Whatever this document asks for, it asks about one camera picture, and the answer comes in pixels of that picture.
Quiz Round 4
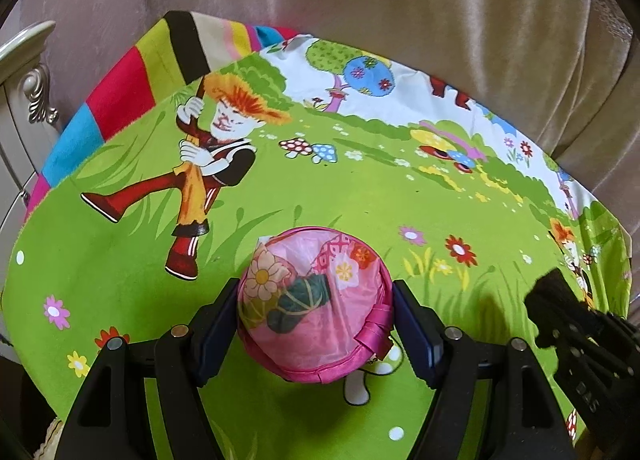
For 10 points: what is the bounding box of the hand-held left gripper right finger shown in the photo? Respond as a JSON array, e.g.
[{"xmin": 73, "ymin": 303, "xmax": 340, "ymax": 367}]
[{"xmin": 392, "ymin": 279, "xmax": 578, "ymax": 460}]

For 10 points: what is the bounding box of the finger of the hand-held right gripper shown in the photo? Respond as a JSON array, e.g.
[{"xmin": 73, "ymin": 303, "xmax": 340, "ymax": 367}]
[
  {"xmin": 542, "ymin": 267, "xmax": 640, "ymax": 341},
  {"xmin": 524, "ymin": 290, "xmax": 626, "ymax": 356}
]

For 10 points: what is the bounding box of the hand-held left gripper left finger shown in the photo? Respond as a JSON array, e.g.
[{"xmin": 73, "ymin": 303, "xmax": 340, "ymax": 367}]
[{"xmin": 54, "ymin": 278, "xmax": 242, "ymax": 460}]

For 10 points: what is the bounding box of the pink floral round pouch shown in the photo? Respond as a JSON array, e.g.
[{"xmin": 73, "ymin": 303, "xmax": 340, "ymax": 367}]
[{"xmin": 236, "ymin": 226, "xmax": 396, "ymax": 386}]

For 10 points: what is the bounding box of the green cartoon printed bedsheet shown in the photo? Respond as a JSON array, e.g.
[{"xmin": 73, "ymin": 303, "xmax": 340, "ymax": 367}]
[{"xmin": 0, "ymin": 35, "xmax": 633, "ymax": 460}]

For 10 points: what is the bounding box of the colourful striped blanket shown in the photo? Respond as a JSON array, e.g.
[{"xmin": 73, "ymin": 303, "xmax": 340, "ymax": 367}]
[{"xmin": 22, "ymin": 10, "xmax": 311, "ymax": 213}]

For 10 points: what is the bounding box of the white carved nightstand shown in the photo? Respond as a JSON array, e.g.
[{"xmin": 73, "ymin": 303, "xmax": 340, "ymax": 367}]
[{"xmin": 0, "ymin": 20, "xmax": 63, "ymax": 251}]

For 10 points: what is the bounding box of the beige curtain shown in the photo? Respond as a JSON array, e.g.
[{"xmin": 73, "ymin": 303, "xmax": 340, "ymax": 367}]
[{"xmin": 0, "ymin": 0, "xmax": 640, "ymax": 201}]

